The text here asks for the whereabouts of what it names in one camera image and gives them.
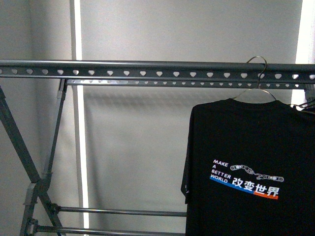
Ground black printed t-shirt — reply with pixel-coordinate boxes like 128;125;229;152
181;99;315;236

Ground silver wire hanger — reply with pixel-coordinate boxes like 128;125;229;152
232;56;277;104

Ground grey metal drying rack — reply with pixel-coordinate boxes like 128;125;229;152
0;60;315;236

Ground spare metal wire hangers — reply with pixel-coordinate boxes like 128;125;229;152
290;98;315;115

